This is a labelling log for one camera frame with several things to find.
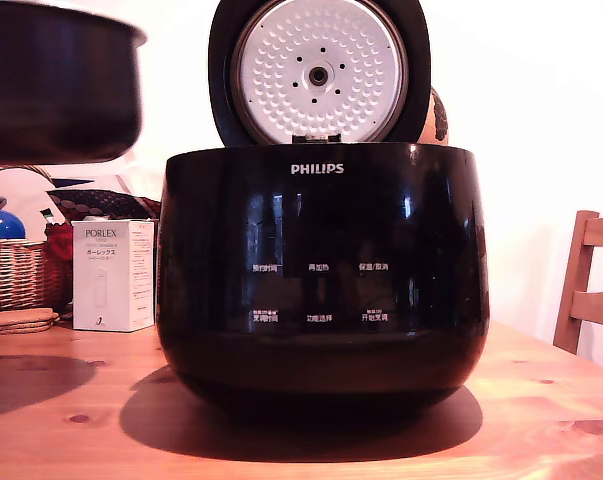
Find dark metallic pot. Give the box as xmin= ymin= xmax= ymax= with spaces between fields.
xmin=0 ymin=0 xmax=148 ymax=166

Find black Philips rice cooker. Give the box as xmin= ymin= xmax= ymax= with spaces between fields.
xmin=158 ymin=142 xmax=491 ymax=409

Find black rice cooker lid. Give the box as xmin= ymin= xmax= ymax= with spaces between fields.
xmin=207 ymin=0 xmax=431 ymax=147

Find cork world globe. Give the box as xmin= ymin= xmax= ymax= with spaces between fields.
xmin=420 ymin=85 xmax=451 ymax=147

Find white Porlex box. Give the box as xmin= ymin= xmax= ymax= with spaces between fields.
xmin=71 ymin=218 xmax=156 ymax=334

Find wooden chair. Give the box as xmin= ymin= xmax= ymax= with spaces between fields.
xmin=552 ymin=209 xmax=603 ymax=356

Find round cork coaster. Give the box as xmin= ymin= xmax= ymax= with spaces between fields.
xmin=0 ymin=318 xmax=61 ymax=337
xmin=0 ymin=307 xmax=56 ymax=325

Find wicker basket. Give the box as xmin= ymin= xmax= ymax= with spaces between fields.
xmin=0 ymin=164 xmax=72 ymax=314

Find blue ball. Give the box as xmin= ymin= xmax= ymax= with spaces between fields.
xmin=0 ymin=209 xmax=27 ymax=240

